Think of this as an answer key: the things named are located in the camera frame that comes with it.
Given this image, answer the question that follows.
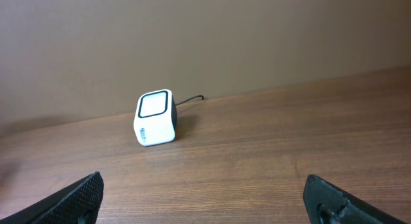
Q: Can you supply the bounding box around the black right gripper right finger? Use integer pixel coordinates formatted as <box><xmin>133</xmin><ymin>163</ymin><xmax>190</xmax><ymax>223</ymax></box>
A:
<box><xmin>303</xmin><ymin>175</ymin><xmax>405</xmax><ymax>224</ymax></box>

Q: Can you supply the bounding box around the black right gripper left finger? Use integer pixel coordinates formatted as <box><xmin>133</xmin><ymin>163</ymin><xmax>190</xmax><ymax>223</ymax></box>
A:
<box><xmin>1</xmin><ymin>171</ymin><xmax>104</xmax><ymax>224</ymax></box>

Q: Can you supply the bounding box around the white cube barcode scanner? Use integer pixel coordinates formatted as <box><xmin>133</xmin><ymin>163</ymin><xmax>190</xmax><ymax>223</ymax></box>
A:
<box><xmin>134</xmin><ymin>89</ymin><xmax>177</xmax><ymax>146</ymax></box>

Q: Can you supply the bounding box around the black scanner cable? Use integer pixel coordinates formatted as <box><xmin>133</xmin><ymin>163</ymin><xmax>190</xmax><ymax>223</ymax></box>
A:
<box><xmin>175</xmin><ymin>94</ymin><xmax>205</xmax><ymax>107</ymax></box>

